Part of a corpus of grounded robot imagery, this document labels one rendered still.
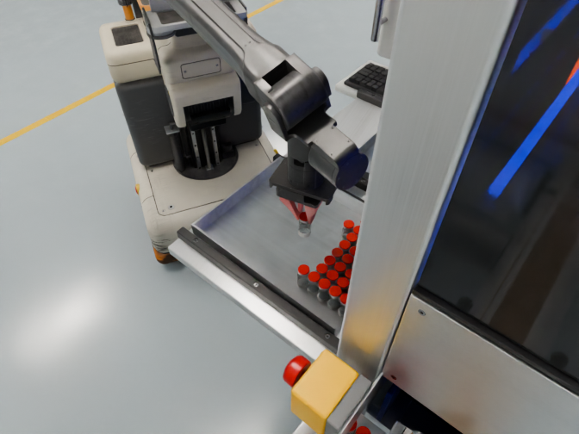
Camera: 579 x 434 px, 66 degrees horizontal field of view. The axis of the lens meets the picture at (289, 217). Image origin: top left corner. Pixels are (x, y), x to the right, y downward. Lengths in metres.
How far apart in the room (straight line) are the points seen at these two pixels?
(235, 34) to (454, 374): 0.48
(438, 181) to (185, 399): 1.46
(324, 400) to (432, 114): 0.37
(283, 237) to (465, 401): 0.48
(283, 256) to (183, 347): 0.99
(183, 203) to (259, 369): 0.69
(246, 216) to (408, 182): 0.60
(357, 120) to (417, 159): 0.85
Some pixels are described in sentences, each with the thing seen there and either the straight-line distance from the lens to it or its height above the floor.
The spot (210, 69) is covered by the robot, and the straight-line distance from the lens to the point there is 1.48.
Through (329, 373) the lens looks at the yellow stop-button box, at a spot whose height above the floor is 1.03.
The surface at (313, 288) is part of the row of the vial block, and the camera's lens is 0.79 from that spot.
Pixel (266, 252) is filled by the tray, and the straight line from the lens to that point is 0.86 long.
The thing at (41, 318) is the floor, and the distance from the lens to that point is 2.03.
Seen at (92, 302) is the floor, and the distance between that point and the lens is 1.99.
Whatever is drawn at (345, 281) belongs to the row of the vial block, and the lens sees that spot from 0.77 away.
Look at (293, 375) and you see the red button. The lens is 0.60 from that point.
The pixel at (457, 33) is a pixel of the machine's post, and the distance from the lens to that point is 0.29.
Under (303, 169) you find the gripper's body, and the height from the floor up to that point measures 1.13.
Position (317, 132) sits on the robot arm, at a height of 1.21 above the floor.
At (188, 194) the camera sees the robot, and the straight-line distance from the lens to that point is 1.85.
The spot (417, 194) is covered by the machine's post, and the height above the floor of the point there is 1.32.
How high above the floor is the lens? 1.57
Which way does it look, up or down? 48 degrees down
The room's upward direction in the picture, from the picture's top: straight up
